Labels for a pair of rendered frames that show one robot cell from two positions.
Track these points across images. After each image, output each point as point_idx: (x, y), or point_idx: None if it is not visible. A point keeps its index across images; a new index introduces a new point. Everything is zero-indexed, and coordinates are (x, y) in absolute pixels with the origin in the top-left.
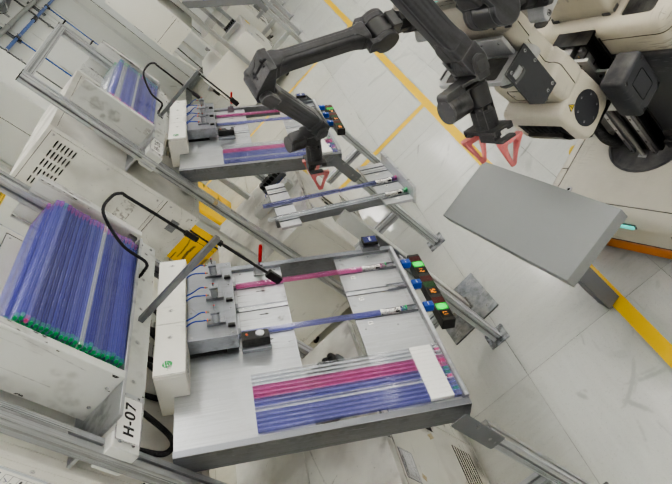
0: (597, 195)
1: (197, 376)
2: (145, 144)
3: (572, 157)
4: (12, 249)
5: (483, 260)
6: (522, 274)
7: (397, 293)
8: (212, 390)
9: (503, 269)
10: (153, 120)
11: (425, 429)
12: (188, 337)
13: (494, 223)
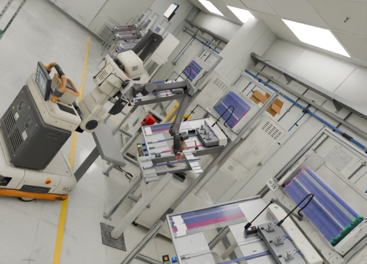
0: (63, 162)
1: None
2: (276, 179)
3: (54, 174)
4: None
5: (94, 241)
6: (84, 219)
7: (151, 147)
8: (199, 126)
9: (89, 229)
10: (285, 191)
11: None
12: (207, 126)
13: (114, 145)
